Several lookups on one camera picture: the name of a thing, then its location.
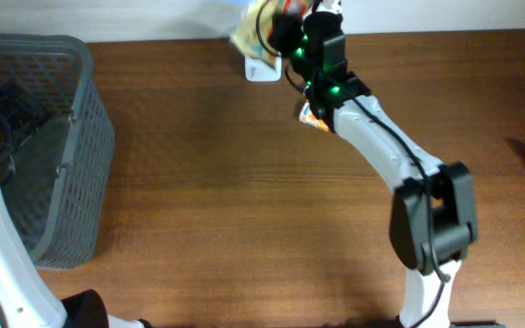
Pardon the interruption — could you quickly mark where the beige snack bag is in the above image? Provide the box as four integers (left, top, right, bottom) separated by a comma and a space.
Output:
230, 0, 314, 67

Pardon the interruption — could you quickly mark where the orange tissue pack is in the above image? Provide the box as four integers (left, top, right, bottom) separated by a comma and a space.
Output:
298, 101, 330, 132

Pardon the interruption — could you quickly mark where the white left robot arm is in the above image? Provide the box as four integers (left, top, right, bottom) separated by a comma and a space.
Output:
0, 34, 129, 327

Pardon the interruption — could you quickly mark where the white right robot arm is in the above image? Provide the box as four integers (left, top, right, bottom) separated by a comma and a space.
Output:
260, 2, 479, 327

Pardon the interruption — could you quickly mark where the grey plastic mesh basket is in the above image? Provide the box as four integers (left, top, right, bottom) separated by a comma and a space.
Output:
0, 34, 115, 270

